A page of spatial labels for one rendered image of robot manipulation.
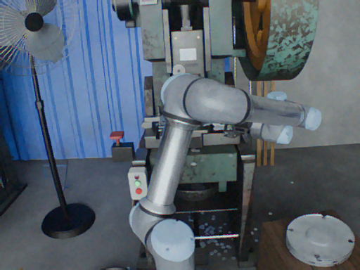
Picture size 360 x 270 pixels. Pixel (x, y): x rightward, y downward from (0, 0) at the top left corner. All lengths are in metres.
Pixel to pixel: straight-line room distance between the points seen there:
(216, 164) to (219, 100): 0.66
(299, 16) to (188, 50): 0.52
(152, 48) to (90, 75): 1.43
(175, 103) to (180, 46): 0.58
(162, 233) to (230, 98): 0.40
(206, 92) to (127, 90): 1.97
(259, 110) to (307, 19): 0.45
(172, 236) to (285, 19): 0.80
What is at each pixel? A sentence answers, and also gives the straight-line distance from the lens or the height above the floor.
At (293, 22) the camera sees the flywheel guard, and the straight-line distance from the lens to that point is 1.13.
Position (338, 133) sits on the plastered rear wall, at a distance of 3.19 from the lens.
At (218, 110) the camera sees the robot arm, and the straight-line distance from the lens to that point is 0.74.
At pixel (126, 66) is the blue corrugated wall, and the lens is 2.64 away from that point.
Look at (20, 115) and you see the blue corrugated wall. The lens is 3.12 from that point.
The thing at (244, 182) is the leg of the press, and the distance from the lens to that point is 1.36.
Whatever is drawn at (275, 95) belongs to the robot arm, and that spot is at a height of 0.95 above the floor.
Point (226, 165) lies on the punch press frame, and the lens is 1.37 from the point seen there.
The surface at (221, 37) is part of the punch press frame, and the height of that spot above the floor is 1.14.
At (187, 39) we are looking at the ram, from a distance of 1.36.
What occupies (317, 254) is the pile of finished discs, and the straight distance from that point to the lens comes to 1.25.
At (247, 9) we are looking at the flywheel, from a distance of 1.77.
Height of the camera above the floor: 1.22
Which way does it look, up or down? 21 degrees down
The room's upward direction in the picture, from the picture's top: 4 degrees counter-clockwise
